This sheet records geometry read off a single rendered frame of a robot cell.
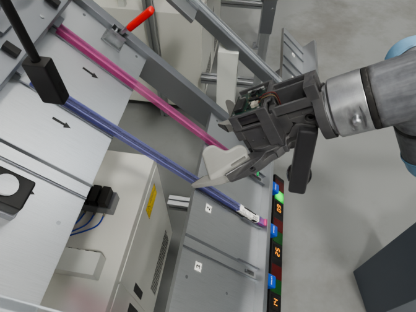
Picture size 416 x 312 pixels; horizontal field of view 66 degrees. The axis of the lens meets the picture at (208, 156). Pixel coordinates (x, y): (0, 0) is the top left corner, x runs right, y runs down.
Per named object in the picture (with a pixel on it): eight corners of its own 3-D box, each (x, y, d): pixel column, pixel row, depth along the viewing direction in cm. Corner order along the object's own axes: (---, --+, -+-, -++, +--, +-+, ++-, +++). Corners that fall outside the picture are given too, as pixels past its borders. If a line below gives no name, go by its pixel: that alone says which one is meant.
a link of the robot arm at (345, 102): (373, 106, 42) (379, 145, 36) (337, 116, 45) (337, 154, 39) (358, 57, 39) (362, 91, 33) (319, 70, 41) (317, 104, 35)
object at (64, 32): (254, 172, 75) (259, 170, 74) (253, 177, 74) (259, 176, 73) (47, 18, 50) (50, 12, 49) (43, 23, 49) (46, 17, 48)
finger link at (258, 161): (217, 163, 46) (267, 129, 46) (223, 172, 47) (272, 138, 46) (228, 178, 42) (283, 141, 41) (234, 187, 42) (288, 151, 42)
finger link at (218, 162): (174, 161, 44) (229, 124, 44) (196, 190, 46) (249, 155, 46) (177, 172, 41) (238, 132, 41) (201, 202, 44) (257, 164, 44)
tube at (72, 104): (261, 220, 70) (265, 219, 69) (260, 226, 69) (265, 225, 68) (33, 77, 45) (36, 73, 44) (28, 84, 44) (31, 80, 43)
